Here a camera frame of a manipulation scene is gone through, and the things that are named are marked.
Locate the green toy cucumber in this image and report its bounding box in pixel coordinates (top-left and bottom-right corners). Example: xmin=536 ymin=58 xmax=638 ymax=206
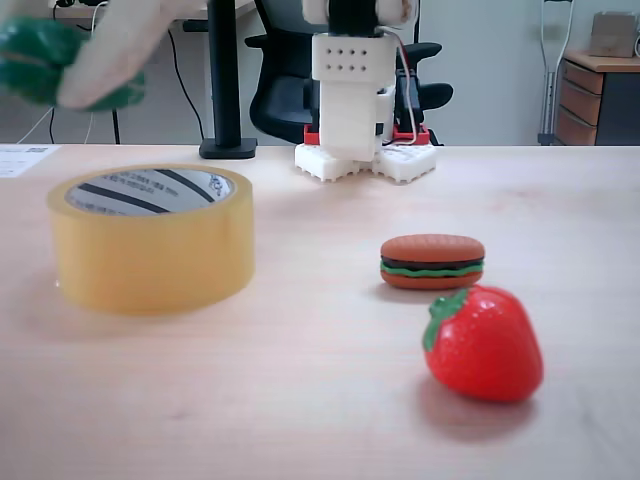
xmin=0 ymin=16 xmax=147 ymax=114

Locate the background office desk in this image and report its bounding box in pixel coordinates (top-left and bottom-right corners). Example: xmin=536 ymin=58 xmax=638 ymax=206
xmin=0 ymin=0 xmax=256 ymax=146

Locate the black monitor stand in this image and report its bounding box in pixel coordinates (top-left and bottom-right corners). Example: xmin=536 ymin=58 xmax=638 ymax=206
xmin=198 ymin=0 xmax=259 ymax=160

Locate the white printed paper sheet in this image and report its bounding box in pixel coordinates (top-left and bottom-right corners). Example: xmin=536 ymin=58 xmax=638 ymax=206
xmin=0 ymin=144 xmax=61 ymax=180

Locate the black office chair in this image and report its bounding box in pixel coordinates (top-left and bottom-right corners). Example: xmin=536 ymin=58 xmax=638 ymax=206
xmin=244 ymin=0 xmax=455 ymax=147

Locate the clear packing tape roll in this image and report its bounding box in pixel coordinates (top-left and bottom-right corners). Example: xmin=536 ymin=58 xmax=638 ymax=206
xmin=47 ymin=163 xmax=256 ymax=316

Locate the toy hamburger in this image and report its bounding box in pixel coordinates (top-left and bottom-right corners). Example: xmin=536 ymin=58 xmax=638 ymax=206
xmin=379 ymin=233 xmax=487 ymax=291

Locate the grey metal crutch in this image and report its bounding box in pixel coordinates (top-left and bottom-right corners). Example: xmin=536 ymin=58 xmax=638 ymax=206
xmin=537 ymin=0 xmax=576 ymax=147

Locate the wooden drawer cabinet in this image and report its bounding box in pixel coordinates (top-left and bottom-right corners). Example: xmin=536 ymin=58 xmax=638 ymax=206
xmin=554 ymin=49 xmax=640 ymax=147

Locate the red toy strawberry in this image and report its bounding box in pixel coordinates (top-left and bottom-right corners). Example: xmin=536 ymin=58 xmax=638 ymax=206
xmin=422 ymin=284 xmax=545 ymax=404

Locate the brown cardboard box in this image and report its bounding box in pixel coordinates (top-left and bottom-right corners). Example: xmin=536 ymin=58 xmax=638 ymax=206
xmin=589 ymin=10 xmax=640 ymax=59

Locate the white cable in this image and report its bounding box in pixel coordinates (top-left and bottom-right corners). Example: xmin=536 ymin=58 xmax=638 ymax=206
xmin=14 ymin=0 xmax=111 ymax=146

